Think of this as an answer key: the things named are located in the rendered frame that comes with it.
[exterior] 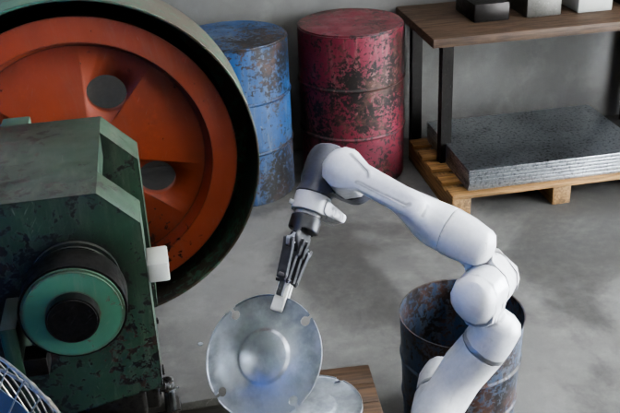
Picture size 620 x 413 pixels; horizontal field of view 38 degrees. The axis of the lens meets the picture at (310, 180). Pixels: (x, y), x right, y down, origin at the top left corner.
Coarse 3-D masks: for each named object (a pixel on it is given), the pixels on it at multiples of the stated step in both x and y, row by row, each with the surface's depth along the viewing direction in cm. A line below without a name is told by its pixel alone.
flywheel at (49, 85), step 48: (0, 48) 196; (48, 48) 201; (96, 48) 203; (144, 48) 202; (0, 96) 204; (48, 96) 206; (144, 96) 210; (192, 96) 209; (144, 144) 215; (192, 144) 218; (144, 192) 220; (192, 192) 223; (192, 240) 225
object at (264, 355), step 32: (224, 320) 211; (256, 320) 208; (288, 320) 205; (224, 352) 208; (256, 352) 205; (288, 352) 202; (320, 352) 200; (224, 384) 206; (256, 384) 203; (288, 384) 200
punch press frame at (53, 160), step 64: (0, 128) 188; (64, 128) 187; (0, 192) 160; (64, 192) 159; (128, 192) 191; (0, 256) 160; (128, 256) 164; (0, 320) 165; (128, 320) 170; (64, 384) 173; (128, 384) 176
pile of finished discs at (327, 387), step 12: (324, 384) 286; (336, 384) 287; (348, 384) 286; (312, 396) 280; (324, 396) 280; (336, 396) 280; (348, 396) 280; (360, 396) 280; (300, 408) 275; (312, 408) 275; (324, 408) 275; (336, 408) 275; (348, 408) 275; (360, 408) 275
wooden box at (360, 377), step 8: (336, 368) 295; (344, 368) 295; (352, 368) 295; (360, 368) 295; (368, 368) 295; (336, 376) 291; (344, 376) 291; (352, 376) 291; (360, 376) 291; (368, 376) 291; (352, 384) 287; (360, 384) 287; (368, 384) 287; (360, 392) 284; (368, 392) 284; (368, 400) 280; (376, 400) 280; (368, 408) 276; (376, 408) 276
